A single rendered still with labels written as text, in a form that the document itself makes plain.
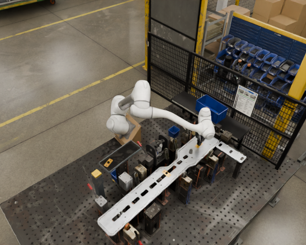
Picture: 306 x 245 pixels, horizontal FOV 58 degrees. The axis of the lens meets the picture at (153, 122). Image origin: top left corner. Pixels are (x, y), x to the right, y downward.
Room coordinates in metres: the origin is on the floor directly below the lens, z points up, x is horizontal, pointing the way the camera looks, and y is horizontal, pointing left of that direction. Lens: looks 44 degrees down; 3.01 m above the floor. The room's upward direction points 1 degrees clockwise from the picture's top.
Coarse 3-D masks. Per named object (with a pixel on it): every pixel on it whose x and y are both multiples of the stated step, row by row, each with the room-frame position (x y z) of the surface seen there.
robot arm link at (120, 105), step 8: (136, 88) 1.87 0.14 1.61; (144, 88) 1.86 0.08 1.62; (120, 96) 2.25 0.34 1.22; (128, 96) 1.99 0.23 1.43; (136, 96) 1.81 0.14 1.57; (144, 96) 1.81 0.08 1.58; (112, 104) 2.20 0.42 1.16; (120, 104) 2.08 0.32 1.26; (128, 104) 1.98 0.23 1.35; (112, 112) 2.12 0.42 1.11; (120, 112) 2.09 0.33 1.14
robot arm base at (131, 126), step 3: (126, 120) 2.18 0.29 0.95; (129, 123) 2.12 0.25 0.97; (132, 123) 2.13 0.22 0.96; (129, 126) 2.08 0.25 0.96; (132, 126) 2.09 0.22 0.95; (135, 126) 2.09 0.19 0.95; (129, 129) 2.06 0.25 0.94; (132, 129) 2.07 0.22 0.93; (129, 132) 2.05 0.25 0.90; (120, 135) 2.06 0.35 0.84; (123, 135) 2.05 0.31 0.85; (126, 135) 2.04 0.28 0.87; (129, 135) 2.04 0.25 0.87; (120, 138) 2.05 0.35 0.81; (126, 138) 2.02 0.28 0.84
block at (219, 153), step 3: (216, 150) 1.76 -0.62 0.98; (213, 153) 1.73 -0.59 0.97; (216, 153) 1.72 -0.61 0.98; (219, 153) 1.72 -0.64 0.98; (222, 153) 1.72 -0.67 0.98; (216, 156) 1.70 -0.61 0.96; (219, 156) 1.68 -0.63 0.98; (222, 156) 1.69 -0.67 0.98; (219, 159) 1.68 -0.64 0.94; (222, 159) 1.71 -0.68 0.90; (219, 162) 1.67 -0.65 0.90; (219, 165) 1.70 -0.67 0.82; (219, 168) 1.71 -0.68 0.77; (216, 171) 1.67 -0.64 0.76; (219, 171) 1.71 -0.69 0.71; (216, 174) 1.67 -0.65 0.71
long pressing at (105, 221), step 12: (192, 144) 1.81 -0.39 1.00; (204, 144) 1.81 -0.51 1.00; (216, 144) 1.82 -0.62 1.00; (180, 156) 1.66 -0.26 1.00; (192, 156) 1.66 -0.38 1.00; (204, 156) 1.67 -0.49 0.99; (168, 168) 1.51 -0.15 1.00; (180, 168) 1.52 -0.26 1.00; (144, 180) 1.38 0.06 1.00; (168, 180) 1.38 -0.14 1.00; (132, 192) 1.26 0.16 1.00; (156, 192) 1.26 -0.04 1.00; (120, 204) 1.15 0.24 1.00; (132, 204) 1.15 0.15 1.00; (144, 204) 1.15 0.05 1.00; (108, 216) 1.04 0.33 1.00; (120, 216) 1.04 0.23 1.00; (132, 216) 1.05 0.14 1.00; (108, 228) 0.95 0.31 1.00; (120, 228) 0.95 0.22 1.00
